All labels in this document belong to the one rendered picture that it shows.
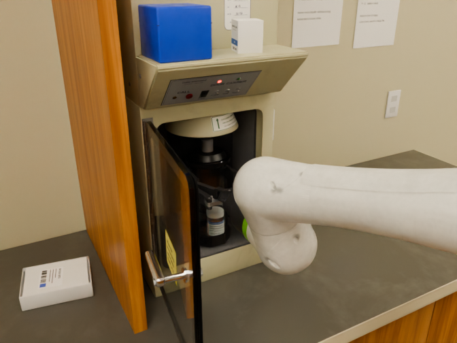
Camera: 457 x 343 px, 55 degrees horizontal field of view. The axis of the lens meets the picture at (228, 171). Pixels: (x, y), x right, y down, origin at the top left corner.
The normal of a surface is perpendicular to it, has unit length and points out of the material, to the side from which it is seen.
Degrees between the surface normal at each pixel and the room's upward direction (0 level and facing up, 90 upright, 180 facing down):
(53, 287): 0
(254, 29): 90
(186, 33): 90
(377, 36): 90
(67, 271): 0
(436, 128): 90
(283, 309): 0
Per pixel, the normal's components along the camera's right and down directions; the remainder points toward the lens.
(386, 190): -0.57, -0.46
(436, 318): 0.47, 0.36
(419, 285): 0.00, -0.91
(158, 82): 0.33, 0.90
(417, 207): -0.69, -0.04
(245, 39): 0.24, 0.39
